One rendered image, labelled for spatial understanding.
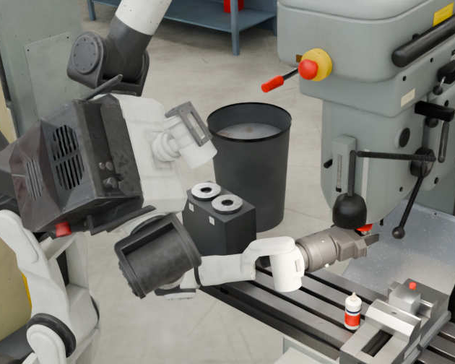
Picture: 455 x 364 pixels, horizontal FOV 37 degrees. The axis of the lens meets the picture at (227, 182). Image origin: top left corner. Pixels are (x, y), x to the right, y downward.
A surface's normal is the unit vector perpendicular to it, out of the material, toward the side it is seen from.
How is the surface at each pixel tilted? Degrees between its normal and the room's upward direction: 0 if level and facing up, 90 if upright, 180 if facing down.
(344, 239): 1
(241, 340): 0
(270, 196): 94
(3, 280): 90
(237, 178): 94
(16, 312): 90
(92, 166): 60
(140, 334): 0
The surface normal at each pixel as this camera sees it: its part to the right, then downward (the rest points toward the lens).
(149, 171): 0.76, -0.32
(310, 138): -0.04, -0.86
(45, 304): -0.38, 0.49
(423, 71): 0.77, 0.29
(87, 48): -0.58, 0.01
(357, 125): -0.64, 0.42
